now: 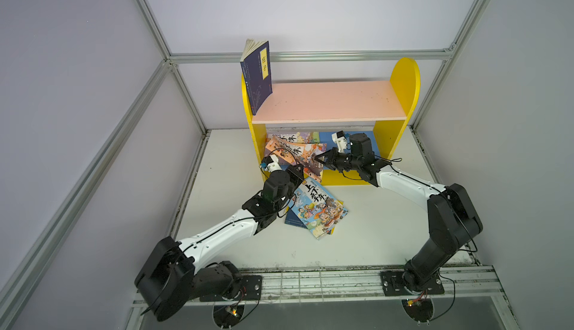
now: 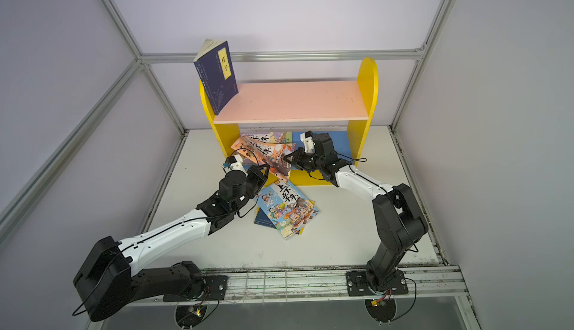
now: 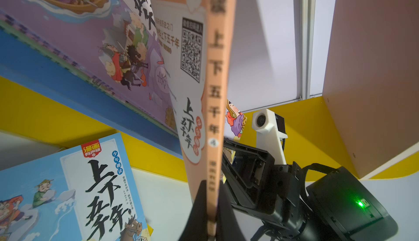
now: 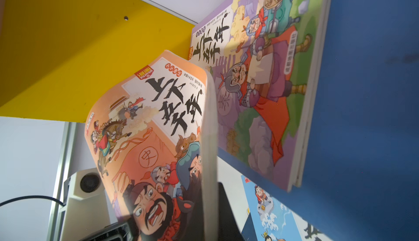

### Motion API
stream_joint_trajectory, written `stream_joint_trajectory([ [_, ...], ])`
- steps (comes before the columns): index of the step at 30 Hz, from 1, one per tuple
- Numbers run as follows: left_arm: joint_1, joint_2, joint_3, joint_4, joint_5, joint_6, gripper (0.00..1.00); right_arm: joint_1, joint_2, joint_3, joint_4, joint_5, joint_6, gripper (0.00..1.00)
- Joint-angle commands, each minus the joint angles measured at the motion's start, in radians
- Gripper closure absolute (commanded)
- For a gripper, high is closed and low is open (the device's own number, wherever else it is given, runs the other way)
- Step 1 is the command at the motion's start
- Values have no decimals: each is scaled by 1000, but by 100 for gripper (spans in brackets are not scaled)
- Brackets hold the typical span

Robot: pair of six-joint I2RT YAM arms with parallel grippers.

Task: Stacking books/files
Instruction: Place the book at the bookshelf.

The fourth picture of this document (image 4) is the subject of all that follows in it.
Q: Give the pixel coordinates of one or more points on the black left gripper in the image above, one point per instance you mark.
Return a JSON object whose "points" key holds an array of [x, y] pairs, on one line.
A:
{"points": [[121, 231]]}

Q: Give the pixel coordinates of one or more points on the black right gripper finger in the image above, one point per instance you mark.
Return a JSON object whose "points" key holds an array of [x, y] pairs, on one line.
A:
{"points": [[228, 229]]}

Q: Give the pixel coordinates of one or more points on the orange comic book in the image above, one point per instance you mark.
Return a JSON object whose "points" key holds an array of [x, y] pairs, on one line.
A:
{"points": [[153, 138]]}

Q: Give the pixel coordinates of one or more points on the purple comic book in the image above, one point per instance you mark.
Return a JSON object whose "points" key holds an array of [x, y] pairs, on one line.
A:
{"points": [[264, 57]]}

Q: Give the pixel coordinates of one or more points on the light blue comic book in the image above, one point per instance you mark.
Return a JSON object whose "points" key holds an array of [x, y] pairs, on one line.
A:
{"points": [[270, 220]]}

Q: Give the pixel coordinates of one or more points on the yellow pink blue bookshelf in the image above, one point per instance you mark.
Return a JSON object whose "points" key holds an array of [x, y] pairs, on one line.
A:
{"points": [[361, 179]]}

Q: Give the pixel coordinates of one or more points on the aluminium cage frame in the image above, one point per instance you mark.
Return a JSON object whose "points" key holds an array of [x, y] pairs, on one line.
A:
{"points": [[64, 163]]}

